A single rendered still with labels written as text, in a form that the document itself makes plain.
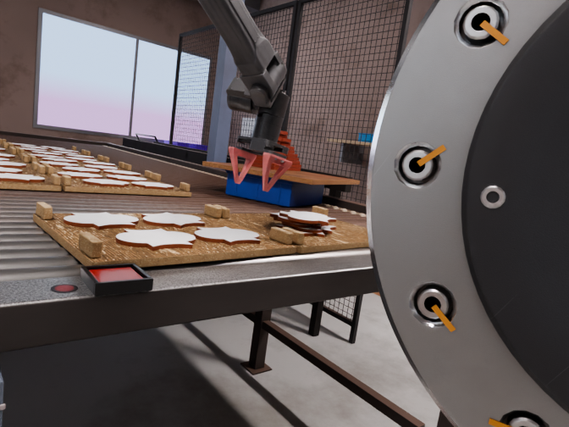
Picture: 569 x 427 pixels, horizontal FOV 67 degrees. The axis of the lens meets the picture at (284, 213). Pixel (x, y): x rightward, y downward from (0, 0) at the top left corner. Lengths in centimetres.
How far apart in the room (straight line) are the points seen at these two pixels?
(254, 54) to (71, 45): 586
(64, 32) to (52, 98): 86
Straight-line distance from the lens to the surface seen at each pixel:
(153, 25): 708
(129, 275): 64
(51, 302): 60
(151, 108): 693
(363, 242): 106
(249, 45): 81
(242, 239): 85
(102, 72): 669
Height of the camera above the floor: 113
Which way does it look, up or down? 8 degrees down
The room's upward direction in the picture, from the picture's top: 8 degrees clockwise
